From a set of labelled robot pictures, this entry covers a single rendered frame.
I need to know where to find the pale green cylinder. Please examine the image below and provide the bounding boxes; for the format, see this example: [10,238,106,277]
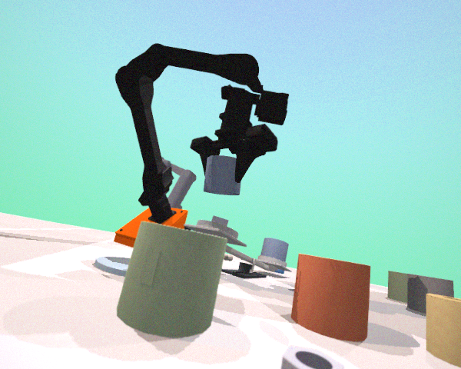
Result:
[387,271,408,303]

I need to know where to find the olive green cup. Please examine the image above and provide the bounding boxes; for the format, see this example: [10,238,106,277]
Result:
[116,221,227,337]

